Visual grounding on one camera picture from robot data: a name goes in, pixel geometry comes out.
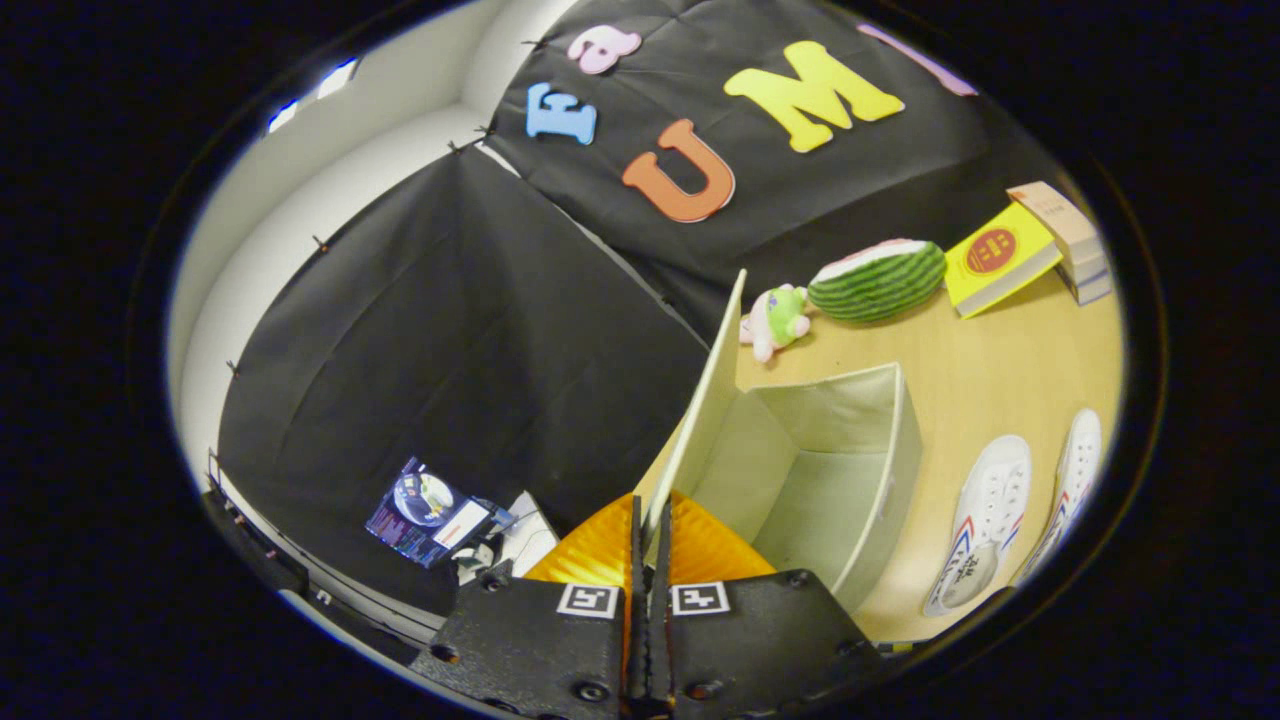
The grey paperback book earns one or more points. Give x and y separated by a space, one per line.
1095 290
1088 268

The beige fabric storage box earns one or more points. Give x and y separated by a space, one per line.
800 470

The yellow book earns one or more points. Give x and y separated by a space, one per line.
995 255

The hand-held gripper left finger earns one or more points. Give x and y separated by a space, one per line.
540 650

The white flat desk item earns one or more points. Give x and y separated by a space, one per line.
530 532

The black backdrop cloth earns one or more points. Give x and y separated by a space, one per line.
450 350

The tan cover book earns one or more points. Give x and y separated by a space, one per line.
1055 215

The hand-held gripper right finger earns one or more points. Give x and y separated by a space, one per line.
760 640

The white striped canvas shoe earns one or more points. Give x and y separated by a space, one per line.
1075 470
985 510

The ceiling light panel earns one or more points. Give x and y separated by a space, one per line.
335 78

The watermelon slice plush toy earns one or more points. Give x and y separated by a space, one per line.
880 280

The pink and green plush toy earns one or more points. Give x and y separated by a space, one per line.
780 318

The dark computer screen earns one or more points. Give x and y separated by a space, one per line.
425 510

